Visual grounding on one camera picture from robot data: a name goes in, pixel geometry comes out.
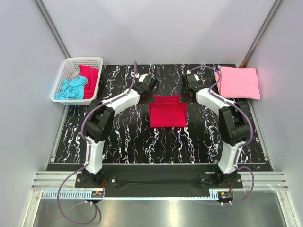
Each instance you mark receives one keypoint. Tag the red t shirt in basket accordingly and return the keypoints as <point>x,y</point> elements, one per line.
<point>91,74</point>

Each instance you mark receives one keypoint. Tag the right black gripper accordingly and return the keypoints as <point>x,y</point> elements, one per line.
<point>182,99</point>

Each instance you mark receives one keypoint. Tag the red t shirt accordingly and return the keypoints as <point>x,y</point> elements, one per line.
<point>91,74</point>
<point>167,111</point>

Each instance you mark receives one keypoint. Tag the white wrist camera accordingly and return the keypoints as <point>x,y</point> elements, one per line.
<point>140,77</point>
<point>191,77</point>

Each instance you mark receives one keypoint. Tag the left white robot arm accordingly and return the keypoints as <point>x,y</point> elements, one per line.
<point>98,122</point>

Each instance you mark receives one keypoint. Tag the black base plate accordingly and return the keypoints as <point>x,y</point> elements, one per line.
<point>158,180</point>

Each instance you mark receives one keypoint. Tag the white plastic basket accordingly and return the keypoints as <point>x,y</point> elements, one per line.
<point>70,69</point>

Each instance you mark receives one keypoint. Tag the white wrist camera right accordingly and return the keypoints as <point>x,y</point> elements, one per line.
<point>191,77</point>

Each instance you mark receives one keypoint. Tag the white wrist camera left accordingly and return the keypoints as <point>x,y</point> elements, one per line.
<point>140,77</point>

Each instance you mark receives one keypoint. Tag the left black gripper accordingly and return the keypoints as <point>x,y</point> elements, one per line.
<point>151,92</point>

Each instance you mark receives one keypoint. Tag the cyan t shirt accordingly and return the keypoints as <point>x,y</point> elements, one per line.
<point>73,89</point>

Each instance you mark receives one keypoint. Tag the folded pink t shirt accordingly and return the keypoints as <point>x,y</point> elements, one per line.
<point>238,83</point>

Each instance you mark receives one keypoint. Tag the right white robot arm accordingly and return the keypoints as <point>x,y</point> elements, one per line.
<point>234,125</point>

